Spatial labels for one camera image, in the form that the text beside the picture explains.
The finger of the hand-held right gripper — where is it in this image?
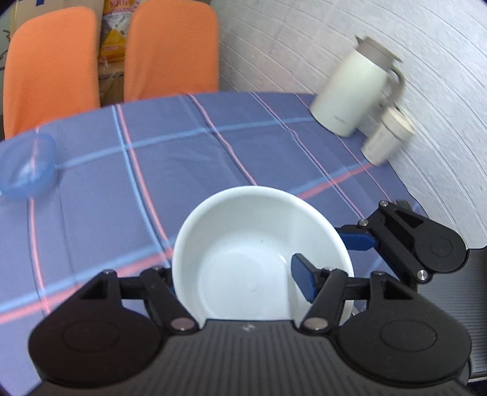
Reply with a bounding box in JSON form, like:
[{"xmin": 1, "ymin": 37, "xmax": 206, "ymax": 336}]
[{"xmin": 335, "ymin": 200, "xmax": 433, "ymax": 285}]

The blue plaid tablecloth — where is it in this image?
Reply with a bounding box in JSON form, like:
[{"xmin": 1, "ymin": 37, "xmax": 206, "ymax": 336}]
[{"xmin": 0, "ymin": 91, "xmax": 427, "ymax": 396}]

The yellow snack bag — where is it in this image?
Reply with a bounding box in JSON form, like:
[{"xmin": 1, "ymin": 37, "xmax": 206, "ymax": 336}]
[{"xmin": 99, "ymin": 0, "xmax": 138, "ymax": 63}]

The orange chair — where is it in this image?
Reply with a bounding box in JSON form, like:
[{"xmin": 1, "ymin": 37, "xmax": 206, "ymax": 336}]
[
  {"xmin": 3, "ymin": 5, "xmax": 100, "ymax": 140},
  {"xmin": 124, "ymin": 0, "xmax": 220, "ymax": 103}
]

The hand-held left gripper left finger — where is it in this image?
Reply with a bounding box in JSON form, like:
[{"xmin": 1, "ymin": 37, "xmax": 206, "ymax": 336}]
[{"xmin": 81, "ymin": 267, "xmax": 199, "ymax": 335}]

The cardboard box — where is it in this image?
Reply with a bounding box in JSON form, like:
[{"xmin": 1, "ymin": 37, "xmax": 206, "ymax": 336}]
[{"xmin": 9, "ymin": 0, "xmax": 128, "ymax": 108}]

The white lidded cup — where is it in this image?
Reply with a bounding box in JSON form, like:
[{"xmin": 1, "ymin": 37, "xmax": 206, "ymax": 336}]
[{"xmin": 361, "ymin": 107, "xmax": 418, "ymax": 167}]

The white bowl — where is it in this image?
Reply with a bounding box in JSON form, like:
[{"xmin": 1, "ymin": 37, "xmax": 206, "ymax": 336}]
[{"xmin": 172, "ymin": 185, "xmax": 355, "ymax": 324}]

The white thermos jug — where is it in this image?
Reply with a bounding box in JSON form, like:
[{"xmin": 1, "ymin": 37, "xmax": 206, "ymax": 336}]
[{"xmin": 310, "ymin": 35, "xmax": 405, "ymax": 138}]

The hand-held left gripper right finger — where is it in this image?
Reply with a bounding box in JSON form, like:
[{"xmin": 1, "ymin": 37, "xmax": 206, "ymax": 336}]
[{"xmin": 291, "ymin": 253, "xmax": 419, "ymax": 333}]

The blue plastic bowl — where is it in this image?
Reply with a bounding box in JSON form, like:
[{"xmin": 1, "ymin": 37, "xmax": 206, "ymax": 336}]
[{"xmin": 0, "ymin": 133, "xmax": 57, "ymax": 201}]

